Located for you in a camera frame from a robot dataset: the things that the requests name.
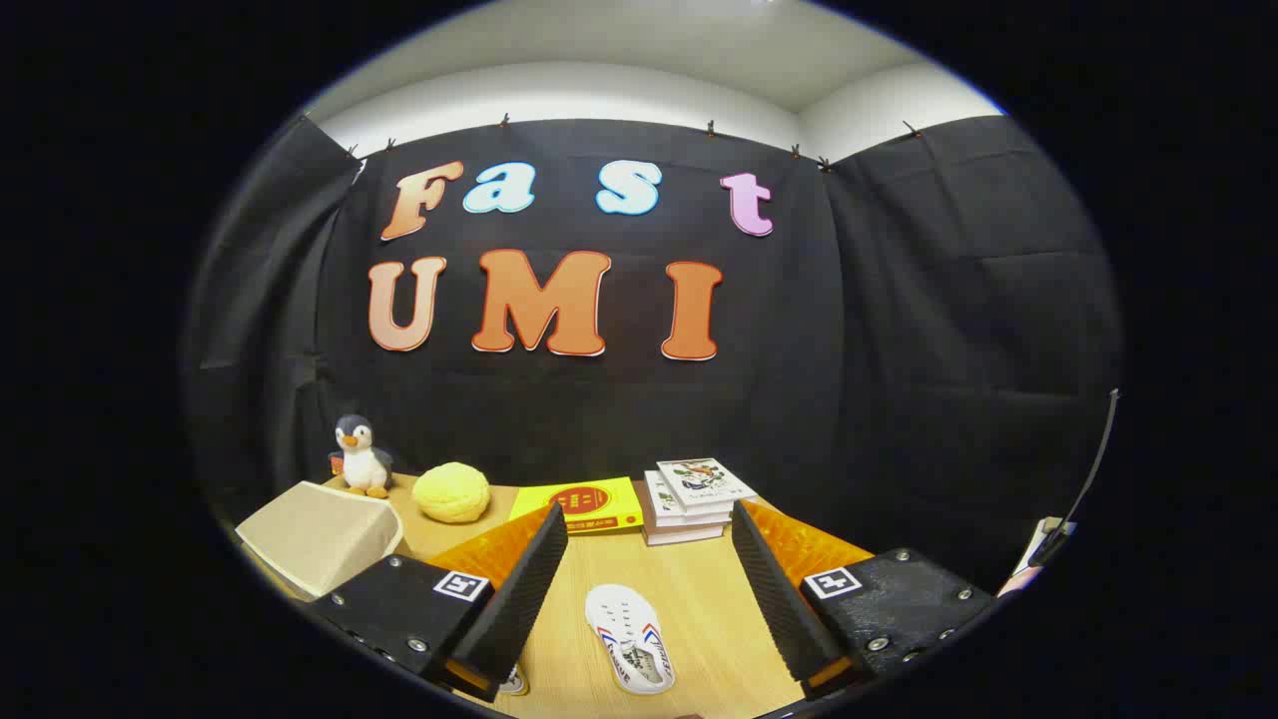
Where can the beige fabric storage box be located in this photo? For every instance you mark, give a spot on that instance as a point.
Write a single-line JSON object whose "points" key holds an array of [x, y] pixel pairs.
{"points": [[319, 539]]}

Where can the white striped canvas shoe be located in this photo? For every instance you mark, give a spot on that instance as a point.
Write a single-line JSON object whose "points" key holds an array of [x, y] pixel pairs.
{"points": [[514, 682], [624, 624]]}

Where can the penguin plush toy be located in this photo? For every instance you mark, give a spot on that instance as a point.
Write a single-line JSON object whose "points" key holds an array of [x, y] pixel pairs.
{"points": [[361, 464]]}

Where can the black backdrop cloth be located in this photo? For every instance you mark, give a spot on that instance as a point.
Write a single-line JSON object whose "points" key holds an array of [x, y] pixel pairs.
{"points": [[849, 350]]}

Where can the yellow bun plush toy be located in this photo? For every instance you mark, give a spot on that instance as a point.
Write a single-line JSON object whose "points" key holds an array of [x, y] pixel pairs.
{"points": [[451, 492]]}

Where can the yellow book red circle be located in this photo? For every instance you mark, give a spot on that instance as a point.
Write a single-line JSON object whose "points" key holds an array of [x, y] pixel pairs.
{"points": [[609, 504]]}

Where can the white book illustrated cover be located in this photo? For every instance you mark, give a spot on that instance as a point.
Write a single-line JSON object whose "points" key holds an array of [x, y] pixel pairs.
{"points": [[704, 482]]}

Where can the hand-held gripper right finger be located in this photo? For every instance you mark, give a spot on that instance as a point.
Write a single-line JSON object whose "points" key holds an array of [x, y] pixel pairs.
{"points": [[779, 599]]}

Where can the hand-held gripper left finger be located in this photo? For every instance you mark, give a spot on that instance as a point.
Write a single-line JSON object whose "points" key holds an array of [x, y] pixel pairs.
{"points": [[519, 599]]}

